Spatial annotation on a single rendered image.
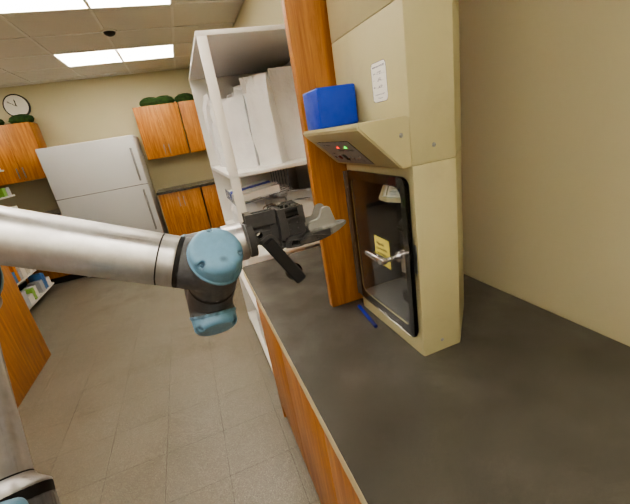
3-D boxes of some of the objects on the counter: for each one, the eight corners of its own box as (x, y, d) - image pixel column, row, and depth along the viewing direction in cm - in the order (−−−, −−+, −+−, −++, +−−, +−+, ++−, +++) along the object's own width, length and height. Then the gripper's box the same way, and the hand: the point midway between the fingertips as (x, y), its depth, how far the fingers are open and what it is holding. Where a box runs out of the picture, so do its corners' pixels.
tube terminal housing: (426, 284, 124) (412, 36, 98) (502, 325, 95) (511, -12, 69) (363, 305, 117) (330, 44, 91) (425, 357, 87) (402, -6, 62)
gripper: (245, 219, 63) (350, 194, 69) (237, 211, 71) (332, 189, 77) (255, 263, 66) (356, 235, 72) (247, 250, 74) (338, 226, 80)
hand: (340, 225), depth 75 cm, fingers closed
